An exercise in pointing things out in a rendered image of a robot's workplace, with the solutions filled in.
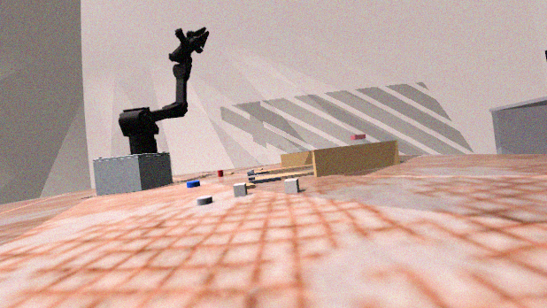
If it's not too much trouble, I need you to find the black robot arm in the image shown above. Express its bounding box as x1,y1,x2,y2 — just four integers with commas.
119,47,192,155

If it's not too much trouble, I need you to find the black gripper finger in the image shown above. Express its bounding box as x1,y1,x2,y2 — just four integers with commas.
190,27,206,37
193,31,209,48

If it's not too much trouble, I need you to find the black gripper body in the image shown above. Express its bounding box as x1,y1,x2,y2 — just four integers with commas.
179,31,203,56

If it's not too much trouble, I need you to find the small blue block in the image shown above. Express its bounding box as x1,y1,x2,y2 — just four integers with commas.
187,181,200,188

